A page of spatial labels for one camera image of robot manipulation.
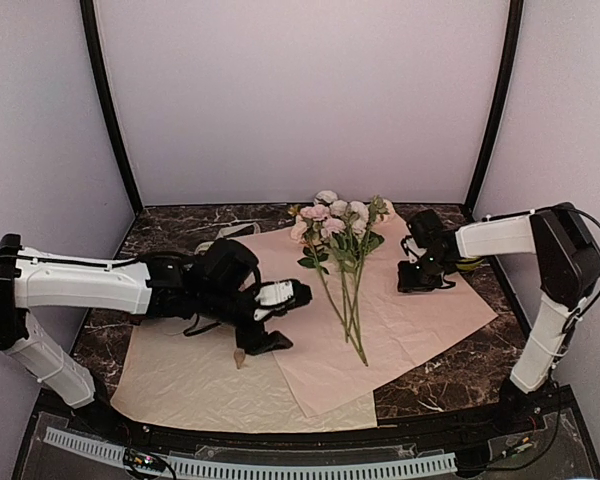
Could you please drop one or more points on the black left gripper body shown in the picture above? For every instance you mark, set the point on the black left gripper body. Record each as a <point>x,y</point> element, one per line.
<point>253,336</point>

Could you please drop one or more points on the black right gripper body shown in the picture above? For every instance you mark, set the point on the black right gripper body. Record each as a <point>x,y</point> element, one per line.
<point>424,277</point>

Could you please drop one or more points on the tan satin ribbon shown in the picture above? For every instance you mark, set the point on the tan satin ribbon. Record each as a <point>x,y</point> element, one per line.
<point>239,357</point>

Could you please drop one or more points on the cream printed ribbon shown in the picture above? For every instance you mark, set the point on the cream printed ribbon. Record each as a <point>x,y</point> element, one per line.
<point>238,230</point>

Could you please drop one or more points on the pink fake flower bunch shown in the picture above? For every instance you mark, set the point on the pink fake flower bunch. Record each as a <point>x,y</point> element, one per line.
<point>327,249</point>

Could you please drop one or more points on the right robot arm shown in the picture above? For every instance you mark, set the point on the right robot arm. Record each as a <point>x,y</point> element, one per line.
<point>568,259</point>

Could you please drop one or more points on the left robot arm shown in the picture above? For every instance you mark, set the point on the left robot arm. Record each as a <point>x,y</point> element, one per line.
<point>222,284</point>

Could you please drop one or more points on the yellow-green plastic bowl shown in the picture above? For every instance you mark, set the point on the yellow-green plastic bowl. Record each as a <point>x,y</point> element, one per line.
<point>469,264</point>

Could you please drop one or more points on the pink wrapping paper sheet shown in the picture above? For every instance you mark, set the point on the pink wrapping paper sheet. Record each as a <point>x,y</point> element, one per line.
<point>399,331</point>

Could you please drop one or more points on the cream wrapping paper sheet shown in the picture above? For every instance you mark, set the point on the cream wrapping paper sheet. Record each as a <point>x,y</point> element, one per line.
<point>194,383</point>

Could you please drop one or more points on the small circuit board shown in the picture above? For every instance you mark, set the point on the small circuit board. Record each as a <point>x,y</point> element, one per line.
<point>135,459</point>

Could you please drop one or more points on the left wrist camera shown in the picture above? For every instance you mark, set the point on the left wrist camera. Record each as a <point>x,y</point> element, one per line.
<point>275,299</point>

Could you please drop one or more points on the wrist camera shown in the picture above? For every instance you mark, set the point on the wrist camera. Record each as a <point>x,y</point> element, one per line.
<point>275,299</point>
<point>425,228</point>

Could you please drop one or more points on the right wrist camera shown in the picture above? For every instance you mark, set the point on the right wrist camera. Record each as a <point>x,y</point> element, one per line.
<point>425,228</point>

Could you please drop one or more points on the grey slotted cable duct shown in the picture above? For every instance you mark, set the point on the grey slotted cable duct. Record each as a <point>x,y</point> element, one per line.
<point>227,463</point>

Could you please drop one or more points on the right black frame post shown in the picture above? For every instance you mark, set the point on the right black frame post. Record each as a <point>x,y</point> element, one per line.
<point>498,103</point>

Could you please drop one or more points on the black frame post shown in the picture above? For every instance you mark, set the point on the black frame post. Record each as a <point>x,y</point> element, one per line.
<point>103,89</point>
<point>498,103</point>

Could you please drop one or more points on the left black frame post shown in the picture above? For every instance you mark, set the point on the left black frame post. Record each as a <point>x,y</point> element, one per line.
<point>103,89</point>

